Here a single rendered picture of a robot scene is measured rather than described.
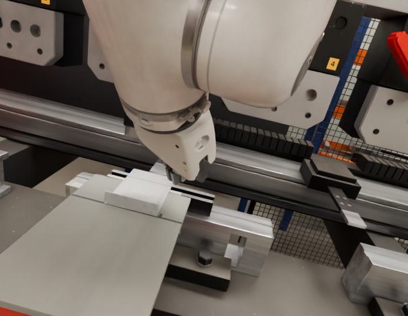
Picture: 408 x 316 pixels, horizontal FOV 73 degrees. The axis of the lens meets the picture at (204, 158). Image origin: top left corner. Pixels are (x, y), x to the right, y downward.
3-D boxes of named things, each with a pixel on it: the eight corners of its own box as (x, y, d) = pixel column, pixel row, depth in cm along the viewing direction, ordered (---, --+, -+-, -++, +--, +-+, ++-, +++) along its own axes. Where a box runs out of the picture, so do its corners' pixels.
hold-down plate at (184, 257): (61, 248, 49) (62, 235, 48) (78, 230, 54) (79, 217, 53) (226, 293, 48) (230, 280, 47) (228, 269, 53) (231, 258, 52)
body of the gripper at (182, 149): (230, 99, 27) (223, 156, 36) (156, 50, 30) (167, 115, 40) (176, 148, 24) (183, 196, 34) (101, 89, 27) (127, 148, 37)
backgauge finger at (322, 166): (322, 224, 54) (332, 202, 52) (298, 170, 78) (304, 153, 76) (384, 239, 53) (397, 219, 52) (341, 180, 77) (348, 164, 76)
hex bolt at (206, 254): (195, 264, 48) (197, 258, 48) (198, 254, 51) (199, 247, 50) (210, 268, 48) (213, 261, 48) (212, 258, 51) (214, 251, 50)
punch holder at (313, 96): (216, 108, 40) (247, -23, 34) (221, 98, 48) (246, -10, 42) (319, 132, 40) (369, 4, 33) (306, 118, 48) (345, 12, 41)
